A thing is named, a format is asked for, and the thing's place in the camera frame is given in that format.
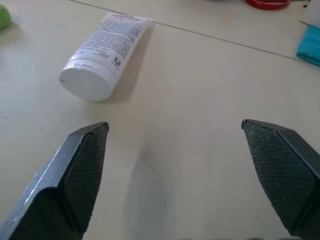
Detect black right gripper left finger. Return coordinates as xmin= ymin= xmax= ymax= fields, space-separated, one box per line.
xmin=0 ymin=121 xmax=110 ymax=240

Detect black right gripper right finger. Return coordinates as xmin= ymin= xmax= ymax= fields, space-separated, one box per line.
xmin=241 ymin=118 xmax=320 ymax=238

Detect teal blue cloth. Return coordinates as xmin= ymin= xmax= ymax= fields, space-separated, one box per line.
xmin=296 ymin=24 xmax=320 ymax=67

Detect white cosmetic tube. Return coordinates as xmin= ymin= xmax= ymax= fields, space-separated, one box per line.
xmin=58 ymin=11 xmax=154 ymax=103

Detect red round object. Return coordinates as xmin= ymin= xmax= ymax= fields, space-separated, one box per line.
xmin=245 ymin=0 xmax=292 ymax=11

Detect green object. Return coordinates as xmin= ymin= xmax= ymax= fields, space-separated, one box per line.
xmin=0 ymin=5 xmax=13 ymax=32

